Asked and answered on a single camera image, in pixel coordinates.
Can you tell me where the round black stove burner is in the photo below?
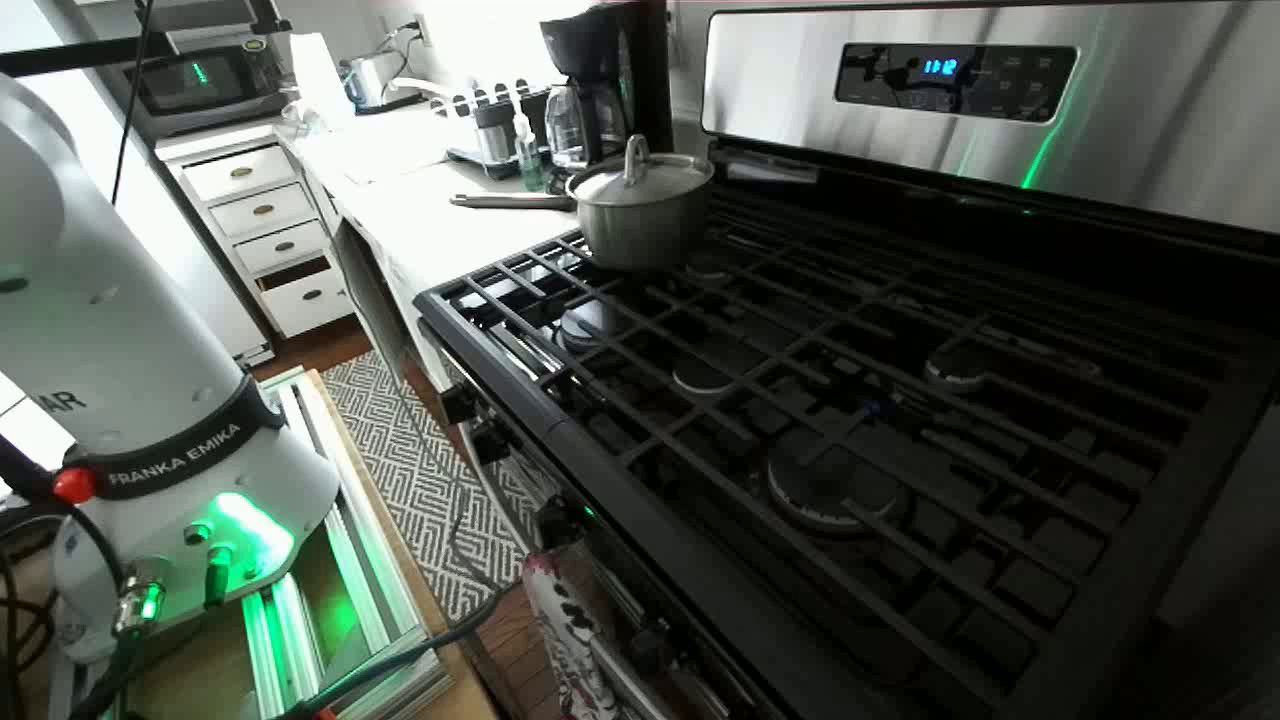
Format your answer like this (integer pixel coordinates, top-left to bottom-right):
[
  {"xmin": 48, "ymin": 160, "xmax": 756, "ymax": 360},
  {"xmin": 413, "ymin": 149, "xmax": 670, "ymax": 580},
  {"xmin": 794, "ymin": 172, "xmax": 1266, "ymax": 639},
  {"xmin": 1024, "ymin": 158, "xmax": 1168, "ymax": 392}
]
[
  {"xmin": 670, "ymin": 353, "xmax": 743, "ymax": 406},
  {"xmin": 924, "ymin": 332, "xmax": 1103, "ymax": 392},
  {"xmin": 764, "ymin": 428, "xmax": 916, "ymax": 541},
  {"xmin": 558, "ymin": 297, "xmax": 642, "ymax": 353}
]

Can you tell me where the black stove knob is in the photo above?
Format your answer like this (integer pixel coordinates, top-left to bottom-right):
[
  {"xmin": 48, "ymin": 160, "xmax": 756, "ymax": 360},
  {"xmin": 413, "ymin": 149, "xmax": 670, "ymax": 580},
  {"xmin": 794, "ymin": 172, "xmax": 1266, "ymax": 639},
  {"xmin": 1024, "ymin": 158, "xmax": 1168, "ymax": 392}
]
[
  {"xmin": 534, "ymin": 492, "xmax": 592, "ymax": 554},
  {"xmin": 466, "ymin": 416, "xmax": 517, "ymax": 472},
  {"xmin": 439, "ymin": 382, "xmax": 483, "ymax": 428}
]

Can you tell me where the black gas stove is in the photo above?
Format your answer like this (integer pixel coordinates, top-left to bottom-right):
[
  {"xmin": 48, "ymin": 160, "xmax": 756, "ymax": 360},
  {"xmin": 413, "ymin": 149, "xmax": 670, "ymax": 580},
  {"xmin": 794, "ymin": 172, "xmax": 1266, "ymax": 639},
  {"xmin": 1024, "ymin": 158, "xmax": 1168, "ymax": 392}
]
[{"xmin": 413, "ymin": 0, "xmax": 1280, "ymax": 720}]

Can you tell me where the small green bottle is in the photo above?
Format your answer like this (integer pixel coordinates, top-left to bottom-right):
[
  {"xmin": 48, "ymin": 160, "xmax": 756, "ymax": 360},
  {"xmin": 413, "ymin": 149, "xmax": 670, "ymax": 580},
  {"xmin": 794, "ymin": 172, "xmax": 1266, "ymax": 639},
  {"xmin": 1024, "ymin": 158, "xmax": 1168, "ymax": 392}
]
[{"xmin": 511, "ymin": 92, "xmax": 551, "ymax": 191}]

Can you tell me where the grey patterned rug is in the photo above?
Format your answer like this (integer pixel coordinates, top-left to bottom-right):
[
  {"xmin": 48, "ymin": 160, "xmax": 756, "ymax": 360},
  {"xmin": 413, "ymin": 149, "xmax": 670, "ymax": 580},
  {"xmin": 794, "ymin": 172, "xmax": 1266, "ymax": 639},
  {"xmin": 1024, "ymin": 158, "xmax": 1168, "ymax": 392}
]
[{"xmin": 315, "ymin": 349, "xmax": 534, "ymax": 629}]

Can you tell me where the silver canister set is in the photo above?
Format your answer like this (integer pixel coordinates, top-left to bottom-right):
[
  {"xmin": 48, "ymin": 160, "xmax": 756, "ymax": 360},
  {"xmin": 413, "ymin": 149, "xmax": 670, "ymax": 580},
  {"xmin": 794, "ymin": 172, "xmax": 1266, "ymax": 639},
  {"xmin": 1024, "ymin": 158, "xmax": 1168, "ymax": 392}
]
[{"xmin": 445, "ymin": 75, "xmax": 523, "ymax": 182}]

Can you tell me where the red white dish towel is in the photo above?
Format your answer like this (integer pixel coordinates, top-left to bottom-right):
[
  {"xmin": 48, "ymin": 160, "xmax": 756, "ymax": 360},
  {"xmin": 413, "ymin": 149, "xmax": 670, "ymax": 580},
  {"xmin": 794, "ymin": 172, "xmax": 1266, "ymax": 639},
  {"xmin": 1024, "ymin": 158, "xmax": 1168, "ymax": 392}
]
[{"xmin": 517, "ymin": 541, "xmax": 672, "ymax": 720}]

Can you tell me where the black coffee maker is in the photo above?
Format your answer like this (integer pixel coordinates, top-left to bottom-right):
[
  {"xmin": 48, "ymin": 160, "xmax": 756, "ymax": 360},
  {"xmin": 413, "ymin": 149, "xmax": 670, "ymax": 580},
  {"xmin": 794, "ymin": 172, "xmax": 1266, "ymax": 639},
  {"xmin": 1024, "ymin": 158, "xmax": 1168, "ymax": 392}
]
[{"xmin": 537, "ymin": 0, "xmax": 682, "ymax": 175}]

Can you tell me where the white drawer cabinet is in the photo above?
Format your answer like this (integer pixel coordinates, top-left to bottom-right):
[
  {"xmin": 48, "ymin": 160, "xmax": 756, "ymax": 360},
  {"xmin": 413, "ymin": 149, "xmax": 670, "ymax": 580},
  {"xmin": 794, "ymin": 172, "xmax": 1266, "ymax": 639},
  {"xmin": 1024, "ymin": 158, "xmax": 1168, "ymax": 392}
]
[{"xmin": 157, "ymin": 124, "xmax": 361, "ymax": 344}]

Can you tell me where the black microwave oven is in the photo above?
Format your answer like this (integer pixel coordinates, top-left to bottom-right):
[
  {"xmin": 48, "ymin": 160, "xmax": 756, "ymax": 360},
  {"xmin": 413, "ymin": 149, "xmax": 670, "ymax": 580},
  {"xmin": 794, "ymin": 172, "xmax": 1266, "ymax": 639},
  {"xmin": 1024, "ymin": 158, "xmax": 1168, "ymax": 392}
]
[{"xmin": 126, "ymin": 38, "xmax": 293, "ymax": 142}]

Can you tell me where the red round knob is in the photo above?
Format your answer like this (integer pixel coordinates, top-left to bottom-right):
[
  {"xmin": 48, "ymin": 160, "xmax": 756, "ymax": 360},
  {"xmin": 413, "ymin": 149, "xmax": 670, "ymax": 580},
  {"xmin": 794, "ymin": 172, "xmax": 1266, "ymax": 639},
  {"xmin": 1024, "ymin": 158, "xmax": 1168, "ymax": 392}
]
[{"xmin": 52, "ymin": 460, "xmax": 106, "ymax": 507}]

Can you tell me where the black mounting bar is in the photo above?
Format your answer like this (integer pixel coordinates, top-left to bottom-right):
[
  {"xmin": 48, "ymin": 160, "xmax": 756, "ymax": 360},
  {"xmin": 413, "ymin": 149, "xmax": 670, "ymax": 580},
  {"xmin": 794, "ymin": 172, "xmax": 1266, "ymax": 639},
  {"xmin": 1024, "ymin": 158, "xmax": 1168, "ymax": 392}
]
[{"xmin": 0, "ymin": 27, "xmax": 180, "ymax": 79}]

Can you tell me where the silver saucepan with long handle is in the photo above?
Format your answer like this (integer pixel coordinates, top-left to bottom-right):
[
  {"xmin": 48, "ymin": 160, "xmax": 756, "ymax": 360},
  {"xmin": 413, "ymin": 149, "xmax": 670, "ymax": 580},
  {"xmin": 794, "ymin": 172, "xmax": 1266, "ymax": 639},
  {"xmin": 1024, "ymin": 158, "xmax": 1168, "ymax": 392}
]
[{"xmin": 449, "ymin": 154, "xmax": 720, "ymax": 278}]

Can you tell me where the robot base platform frame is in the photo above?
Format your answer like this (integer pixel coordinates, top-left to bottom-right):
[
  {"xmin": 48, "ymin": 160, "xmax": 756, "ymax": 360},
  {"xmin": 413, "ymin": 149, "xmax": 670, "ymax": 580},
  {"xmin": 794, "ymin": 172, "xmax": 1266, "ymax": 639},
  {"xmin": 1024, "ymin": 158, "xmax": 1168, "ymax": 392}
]
[{"xmin": 235, "ymin": 365, "xmax": 452, "ymax": 720}]

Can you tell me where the black floor cable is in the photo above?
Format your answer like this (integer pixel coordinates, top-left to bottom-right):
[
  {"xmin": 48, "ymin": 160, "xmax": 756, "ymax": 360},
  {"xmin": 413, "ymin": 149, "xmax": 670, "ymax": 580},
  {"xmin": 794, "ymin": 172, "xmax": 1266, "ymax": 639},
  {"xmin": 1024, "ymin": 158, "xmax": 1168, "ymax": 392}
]
[{"xmin": 277, "ymin": 580, "xmax": 527, "ymax": 720}]

